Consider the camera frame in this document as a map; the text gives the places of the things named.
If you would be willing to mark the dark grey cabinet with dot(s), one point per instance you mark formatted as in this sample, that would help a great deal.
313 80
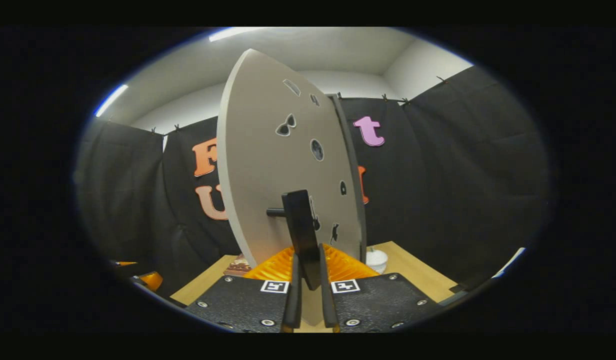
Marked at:
355 175

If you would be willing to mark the brown cover book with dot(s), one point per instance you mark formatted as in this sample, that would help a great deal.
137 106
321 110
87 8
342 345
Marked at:
238 266

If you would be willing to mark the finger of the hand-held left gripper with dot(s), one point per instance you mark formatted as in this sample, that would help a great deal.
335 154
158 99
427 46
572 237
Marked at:
125 263
150 281

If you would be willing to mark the white cabinet door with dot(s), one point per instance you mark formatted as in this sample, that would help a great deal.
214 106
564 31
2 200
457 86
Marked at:
263 150

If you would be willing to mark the long ceiling light strip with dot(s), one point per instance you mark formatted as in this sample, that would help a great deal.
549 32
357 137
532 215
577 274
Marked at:
111 100

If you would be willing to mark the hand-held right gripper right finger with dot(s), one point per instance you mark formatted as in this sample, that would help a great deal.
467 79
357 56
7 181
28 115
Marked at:
328 305

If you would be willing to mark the black backdrop cloth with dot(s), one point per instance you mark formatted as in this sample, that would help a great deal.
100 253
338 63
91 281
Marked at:
463 175

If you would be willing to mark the small white container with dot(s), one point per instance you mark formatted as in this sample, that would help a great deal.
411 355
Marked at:
377 260

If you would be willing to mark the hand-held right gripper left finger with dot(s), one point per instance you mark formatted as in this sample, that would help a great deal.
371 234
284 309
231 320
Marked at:
294 300

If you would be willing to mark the white panel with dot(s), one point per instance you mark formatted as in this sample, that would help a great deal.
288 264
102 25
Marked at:
510 261

